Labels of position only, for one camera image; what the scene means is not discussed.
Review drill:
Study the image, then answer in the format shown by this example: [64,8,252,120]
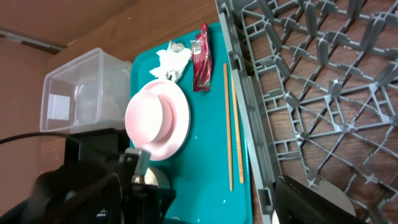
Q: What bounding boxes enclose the teal serving tray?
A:
[129,22,254,224]

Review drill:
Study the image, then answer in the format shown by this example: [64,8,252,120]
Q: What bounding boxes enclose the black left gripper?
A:
[37,158,176,223]

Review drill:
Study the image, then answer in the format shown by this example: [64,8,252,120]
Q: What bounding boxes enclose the grey bowl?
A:
[132,166,171,189]

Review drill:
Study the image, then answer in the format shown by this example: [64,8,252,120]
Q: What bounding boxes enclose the wooden chopstick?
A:
[223,63,233,192]
[231,77,244,184]

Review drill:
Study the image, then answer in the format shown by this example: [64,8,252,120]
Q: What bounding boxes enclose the pink small bowl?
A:
[125,90,173,147]

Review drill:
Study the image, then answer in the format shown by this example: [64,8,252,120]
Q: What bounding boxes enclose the right wooden chopstick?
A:
[231,77,244,184]

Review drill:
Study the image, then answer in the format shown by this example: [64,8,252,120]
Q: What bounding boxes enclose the left wooden chopstick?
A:
[223,63,233,192]

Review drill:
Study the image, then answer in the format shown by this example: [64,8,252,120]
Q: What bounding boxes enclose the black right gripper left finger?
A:
[1,173,123,224]

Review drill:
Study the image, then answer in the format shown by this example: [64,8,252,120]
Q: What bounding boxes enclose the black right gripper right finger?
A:
[274,175,366,224]

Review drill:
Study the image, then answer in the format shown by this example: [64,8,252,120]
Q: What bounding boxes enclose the white napkin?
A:
[150,40,192,83]

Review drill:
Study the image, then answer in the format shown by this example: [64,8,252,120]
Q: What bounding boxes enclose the clear plastic bin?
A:
[39,48,132,133]

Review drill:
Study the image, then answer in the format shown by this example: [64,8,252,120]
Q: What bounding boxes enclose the grey dish rack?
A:
[216,0,397,223]

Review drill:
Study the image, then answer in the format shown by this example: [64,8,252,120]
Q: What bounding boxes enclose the red snack wrapper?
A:
[190,23,213,92]

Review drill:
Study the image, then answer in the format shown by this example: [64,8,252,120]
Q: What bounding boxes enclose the pink plate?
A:
[133,80,190,161]

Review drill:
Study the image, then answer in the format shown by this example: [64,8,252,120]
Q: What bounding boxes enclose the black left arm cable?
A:
[0,132,68,146]

